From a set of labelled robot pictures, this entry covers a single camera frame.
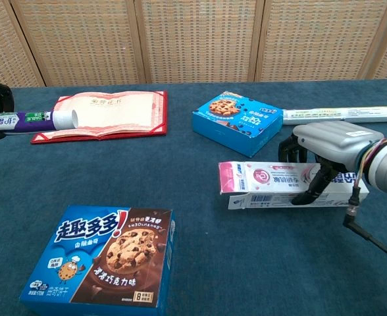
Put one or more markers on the woven wooden folding screen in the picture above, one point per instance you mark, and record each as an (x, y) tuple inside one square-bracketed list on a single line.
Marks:
[(193, 39)]

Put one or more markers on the white pink toothpaste box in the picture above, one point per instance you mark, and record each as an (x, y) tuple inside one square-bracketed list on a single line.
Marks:
[(266, 179)]

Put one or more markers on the purple white tube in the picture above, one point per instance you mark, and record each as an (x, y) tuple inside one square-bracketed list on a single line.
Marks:
[(32, 120)]

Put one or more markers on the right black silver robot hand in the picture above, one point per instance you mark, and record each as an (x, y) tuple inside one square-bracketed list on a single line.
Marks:
[(335, 141)]

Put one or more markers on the blue brown cookie box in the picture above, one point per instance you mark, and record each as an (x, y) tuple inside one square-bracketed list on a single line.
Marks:
[(108, 260)]

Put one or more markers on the long white wrap roll box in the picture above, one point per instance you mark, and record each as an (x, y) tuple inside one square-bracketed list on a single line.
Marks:
[(341, 113)]

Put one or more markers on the dark teal table mat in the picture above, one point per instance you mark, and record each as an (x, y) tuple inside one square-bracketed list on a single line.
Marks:
[(193, 184)]

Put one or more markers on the red certificate folder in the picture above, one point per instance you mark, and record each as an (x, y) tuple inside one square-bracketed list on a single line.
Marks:
[(111, 113)]

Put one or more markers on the light blue cookie box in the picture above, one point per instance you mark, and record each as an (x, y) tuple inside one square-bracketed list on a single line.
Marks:
[(236, 125)]

